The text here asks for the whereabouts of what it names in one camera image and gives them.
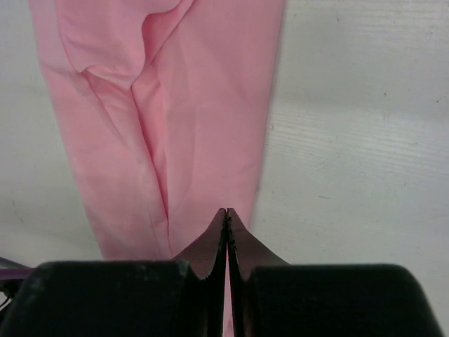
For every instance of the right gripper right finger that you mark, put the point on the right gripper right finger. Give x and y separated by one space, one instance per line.
271 297

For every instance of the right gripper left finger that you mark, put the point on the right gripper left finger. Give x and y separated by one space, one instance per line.
183 296

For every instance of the pink t shirt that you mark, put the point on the pink t shirt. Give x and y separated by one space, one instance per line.
162 108

